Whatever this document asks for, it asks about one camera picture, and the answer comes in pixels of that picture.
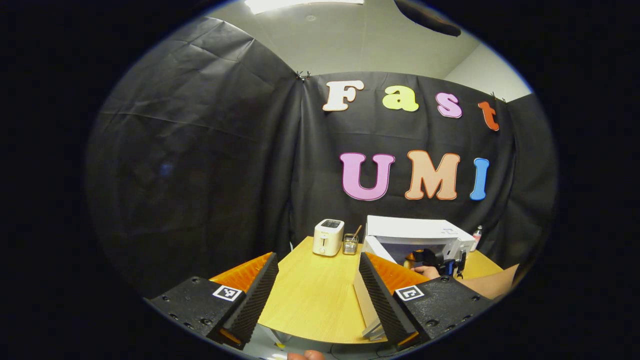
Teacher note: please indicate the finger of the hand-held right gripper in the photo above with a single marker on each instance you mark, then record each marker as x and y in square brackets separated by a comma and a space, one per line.
[415, 257]

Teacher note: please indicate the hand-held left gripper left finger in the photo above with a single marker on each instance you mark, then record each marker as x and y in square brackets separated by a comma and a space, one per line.
[255, 300]

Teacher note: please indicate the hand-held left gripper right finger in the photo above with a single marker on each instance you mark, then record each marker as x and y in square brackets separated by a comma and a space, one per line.
[385, 305]

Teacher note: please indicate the white microwave oven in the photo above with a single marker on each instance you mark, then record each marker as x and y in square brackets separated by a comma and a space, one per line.
[410, 227]

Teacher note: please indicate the small clear bottle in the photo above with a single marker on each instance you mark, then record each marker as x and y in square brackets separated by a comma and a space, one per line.
[477, 239]

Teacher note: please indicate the wooden stick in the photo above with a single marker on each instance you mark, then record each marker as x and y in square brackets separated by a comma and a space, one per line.
[356, 232]

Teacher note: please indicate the white toaster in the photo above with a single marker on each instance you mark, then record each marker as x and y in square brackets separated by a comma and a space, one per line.
[327, 237]

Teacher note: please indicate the black backdrop cloth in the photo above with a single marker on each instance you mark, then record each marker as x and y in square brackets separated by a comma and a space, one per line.
[200, 175]

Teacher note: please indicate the dark ceiling fixture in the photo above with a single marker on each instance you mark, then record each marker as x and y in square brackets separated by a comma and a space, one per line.
[427, 17]

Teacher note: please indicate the ceiling light panel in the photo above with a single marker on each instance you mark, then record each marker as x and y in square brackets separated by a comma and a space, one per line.
[300, 5]

